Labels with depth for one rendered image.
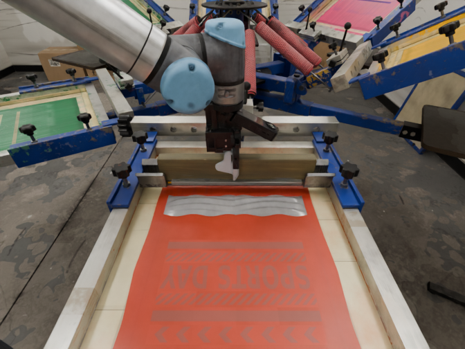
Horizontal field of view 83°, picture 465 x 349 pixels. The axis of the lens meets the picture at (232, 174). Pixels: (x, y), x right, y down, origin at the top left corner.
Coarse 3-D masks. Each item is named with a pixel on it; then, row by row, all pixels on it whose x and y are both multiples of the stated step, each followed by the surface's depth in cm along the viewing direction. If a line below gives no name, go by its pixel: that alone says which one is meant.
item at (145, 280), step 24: (168, 192) 72; (192, 192) 72; (216, 192) 72; (168, 216) 65; (192, 216) 65; (216, 216) 65; (168, 240) 59; (144, 264) 54; (144, 288) 50; (144, 312) 47; (120, 336) 44; (144, 336) 44
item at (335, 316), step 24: (240, 192) 72; (264, 192) 72; (288, 192) 72; (240, 216) 65; (264, 216) 65; (288, 216) 65; (312, 216) 65; (312, 240) 59; (312, 264) 54; (336, 288) 50; (336, 312) 47; (336, 336) 44
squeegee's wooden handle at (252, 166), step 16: (160, 160) 66; (176, 160) 66; (192, 160) 66; (208, 160) 66; (240, 160) 66; (256, 160) 66; (272, 160) 66; (288, 160) 66; (304, 160) 66; (176, 176) 69; (192, 176) 69; (208, 176) 69; (224, 176) 69; (240, 176) 69; (256, 176) 69; (272, 176) 69; (288, 176) 69; (304, 176) 69
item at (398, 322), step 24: (168, 144) 84; (192, 144) 84; (264, 144) 84; (288, 144) 84; (312, 144) 84; (120, 216) 60; (360, 216) 60; (120, 240) 58; (360, 240) 55; (96, 264) 51; (360, 264) 53; (384, 264) 51; (96, 288) 48; (384, 288) 47; (72, 312) 43; (384, 312) 45; (408, 312) 43; (72, 336) 41; (408, 336) 41
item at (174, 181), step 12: (180, 180) 70; (192, 180) 70; (204, 180) 70; (216, 180) 70; (228, 180) 70; (240, 180) 70; (252, 180) 70; (264, 180) 70; (276, 180) 70; (288, 180) 70; (300, 180) 70
